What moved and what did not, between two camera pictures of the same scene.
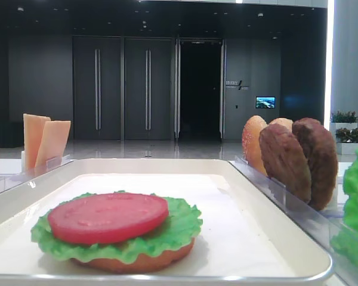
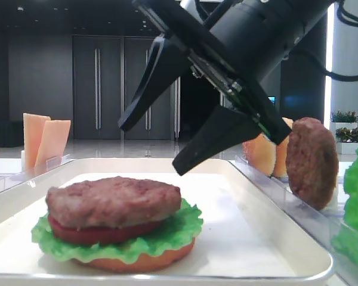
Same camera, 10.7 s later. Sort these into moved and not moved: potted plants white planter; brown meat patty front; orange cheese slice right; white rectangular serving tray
Moved: brown meat patty front
Not moved: potted plants white planter; white rectangular serving tray; orange cheese slice right
